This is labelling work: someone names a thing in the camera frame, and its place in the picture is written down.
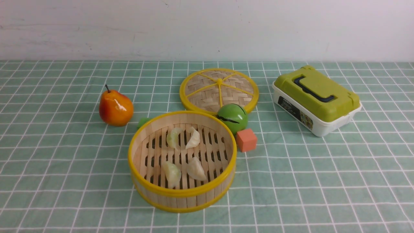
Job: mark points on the green checkered tablecloth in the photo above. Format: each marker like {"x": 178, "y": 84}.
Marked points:
{"x": 64, "y": 170}

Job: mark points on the orange foam cube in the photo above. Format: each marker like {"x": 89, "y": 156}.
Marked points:
{"x": 246, "y": 140}

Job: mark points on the orange red toy pear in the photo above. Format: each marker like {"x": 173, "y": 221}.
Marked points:
{"x": 115, "y": 109}

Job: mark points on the pale green dumpling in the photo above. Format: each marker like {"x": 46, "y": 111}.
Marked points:
{"x": 173, "y": 138}
{"x": 173, "y": 174}

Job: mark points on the bamboo steamer tray yellow rim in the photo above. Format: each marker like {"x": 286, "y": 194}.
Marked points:
{"x": 217, "y": 152}

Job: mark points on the green toy apple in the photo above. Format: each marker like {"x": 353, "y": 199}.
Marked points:
{"x": 233, "y": 116}

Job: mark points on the small green block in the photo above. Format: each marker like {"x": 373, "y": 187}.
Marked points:
{"x": 143, "y": 121}

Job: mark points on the cream dumpling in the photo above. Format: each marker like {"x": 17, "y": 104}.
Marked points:
{"x": 194, "y": 139}
{"x": 195, "y": 169}

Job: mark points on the green white lunch box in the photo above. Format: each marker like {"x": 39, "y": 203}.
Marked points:
{"x": 316, "y": 101}

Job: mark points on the woven bamboo steamer lid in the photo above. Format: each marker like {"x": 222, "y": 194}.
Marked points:
{"x": 209, "y": 89}

